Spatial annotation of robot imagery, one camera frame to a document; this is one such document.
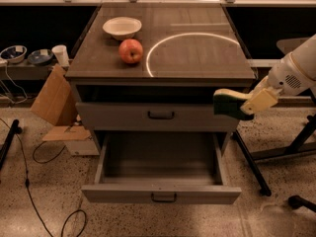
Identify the black stand legs right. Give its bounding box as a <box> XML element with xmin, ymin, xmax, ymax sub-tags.
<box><xmin>232</xmin><ymin>114</ymin><xmax>316</xmax><ymax>198</ymax></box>

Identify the white cable on shelf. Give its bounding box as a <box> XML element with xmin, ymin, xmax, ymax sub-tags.
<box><xmin>0</xmin><ymin>58</ymin><xmax>29</xmax><ymax>106</ymax></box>

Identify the black floor cable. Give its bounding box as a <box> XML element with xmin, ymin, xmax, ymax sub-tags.
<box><xmin>0</xmin><ymin>118</ymin><xmax>88</xmax><ymax>237</ymax></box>

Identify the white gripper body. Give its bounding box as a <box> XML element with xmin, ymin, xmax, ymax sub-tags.
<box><xmin>268</xmin><ymin>52</ymin><xmax>314</xmax><ymax>96</ymax></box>

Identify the brown cardboard box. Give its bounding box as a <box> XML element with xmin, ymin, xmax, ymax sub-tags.
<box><xmin>31</xmin><ymin>65</ymin><xmax>91</xmax><ymax>141</ymax></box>

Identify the black caster foot right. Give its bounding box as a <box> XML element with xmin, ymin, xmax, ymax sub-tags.
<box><xmin>288</xmin><ymin>196</ymin><xmax>316</xmax><ymax>212</ymax></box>

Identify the blue bowl far left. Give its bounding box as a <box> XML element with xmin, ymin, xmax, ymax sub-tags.
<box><xmin>0</xmin><ymin>45</ymin><xmax>27</xmax><ymax>64</ymax></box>

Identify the white ceramic bowl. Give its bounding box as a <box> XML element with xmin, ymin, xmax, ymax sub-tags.
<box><xmin>103</xmin><ymin>17</ymin><xmax>142</xmax><ymax>40</ymax></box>

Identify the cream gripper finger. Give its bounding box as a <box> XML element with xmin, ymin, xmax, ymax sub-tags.
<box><xmin>241</xmin><ymin>87</ymin><xmax>278</xmax><ymax>115</ymax></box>
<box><xmin>250</xmin><ymin>77</ymin><xmax>270</xmax><ymax>95</ymax></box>

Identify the red apple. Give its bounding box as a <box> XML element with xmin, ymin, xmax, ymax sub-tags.
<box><xmin>118</xmin><ymin>39</ymin><xmax>143</xmax><ymax>64</ymax></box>

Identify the white foam cup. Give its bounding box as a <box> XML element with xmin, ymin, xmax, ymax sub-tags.
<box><xmin>52</xmin><ymin>44</ymin><xmax>69</xmax><ymax>67</ymax></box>

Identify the grey wooden drawer cabinet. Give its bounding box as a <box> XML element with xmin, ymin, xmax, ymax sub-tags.
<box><xmin>66</xmin><ymin>2</ymin><xmax>256</xmax><ymax>146</ymax></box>

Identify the blue bowl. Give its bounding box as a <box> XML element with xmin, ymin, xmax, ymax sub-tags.
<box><xmin>28</xmin><ymin>49</ymin><xmax>53</xmax><ymax>66</ymax></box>
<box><xmin>0</xmin><ymin>45</ymin><xmax>27</xmax><ymax>64</ymax></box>

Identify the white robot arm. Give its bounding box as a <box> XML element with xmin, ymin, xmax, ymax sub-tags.
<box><xmin>241</xmin><ymin>36</ymin><xmax>316</xmax><ymax>115</ymax></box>

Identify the black bar left floor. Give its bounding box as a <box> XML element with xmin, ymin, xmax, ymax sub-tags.
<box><xmin>0</xmin><ymin>119</ymin><xmax>22</xmax><ymax>170</ymax></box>

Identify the closed grey upper drawer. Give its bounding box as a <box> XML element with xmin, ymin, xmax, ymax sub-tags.
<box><xmin>76</xmin><ymin>102</ymin><xmax>239</xmax><ymax>132</ymax></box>

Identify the grey side shelf left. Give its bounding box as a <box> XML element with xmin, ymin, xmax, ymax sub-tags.
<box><xmin>0</xmin><ymin>59</ymin><xmax>57</xmax><ymax>80</ymax></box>

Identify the open grey lower drawer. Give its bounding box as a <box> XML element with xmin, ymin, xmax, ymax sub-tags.
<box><xmin>82</xmin><ymin>131</ymin><xmax>241</xmax><ymax>204</ymax></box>

